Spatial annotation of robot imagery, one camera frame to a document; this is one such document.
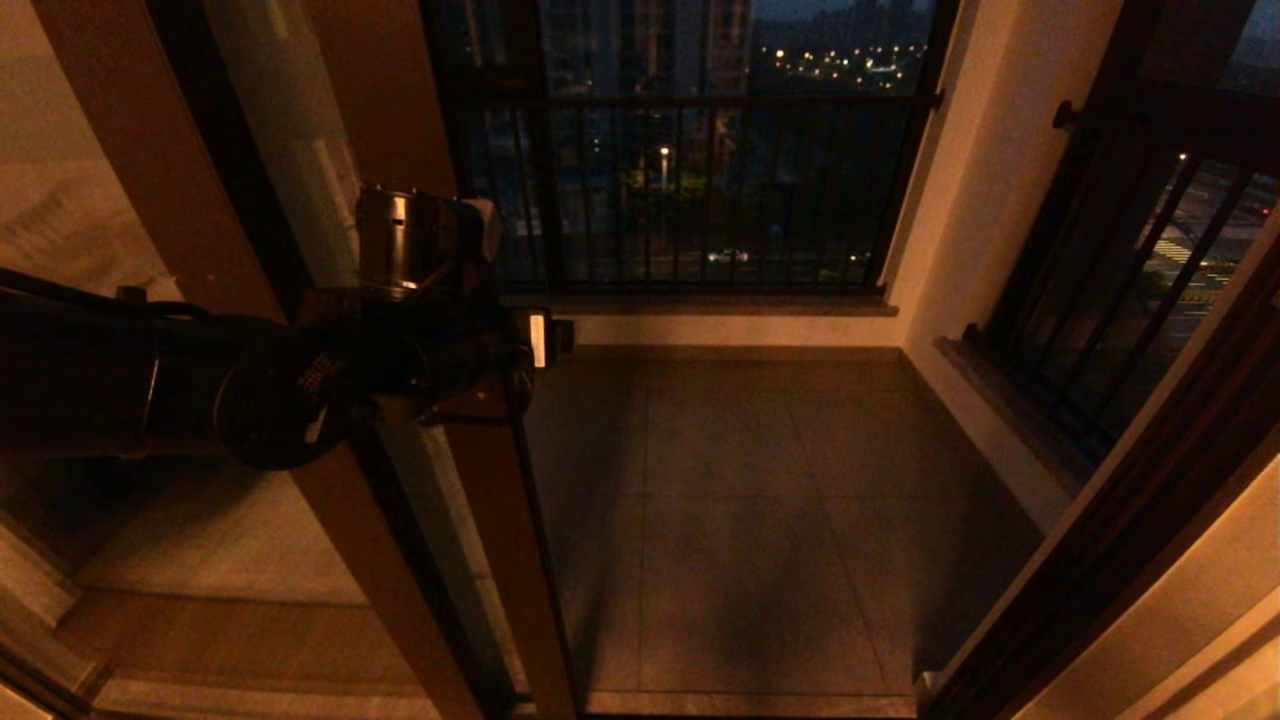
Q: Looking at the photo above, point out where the brown framed sliding glass door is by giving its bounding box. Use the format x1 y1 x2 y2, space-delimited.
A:
195 0 583 720

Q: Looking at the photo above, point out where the long black metal balcony railing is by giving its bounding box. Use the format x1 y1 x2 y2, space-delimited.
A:
425 92 946 296

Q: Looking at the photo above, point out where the brown framed fixed glass panel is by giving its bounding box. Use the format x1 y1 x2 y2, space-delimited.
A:
0 0 511 720

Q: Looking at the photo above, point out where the short grey stone window sill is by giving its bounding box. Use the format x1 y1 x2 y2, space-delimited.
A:
935 335 1098 498

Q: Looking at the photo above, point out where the dark brown door jamb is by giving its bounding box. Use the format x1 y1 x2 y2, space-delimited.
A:
915 225 1280 720

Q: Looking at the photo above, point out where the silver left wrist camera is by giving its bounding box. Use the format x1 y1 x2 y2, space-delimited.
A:
457 197 504 264

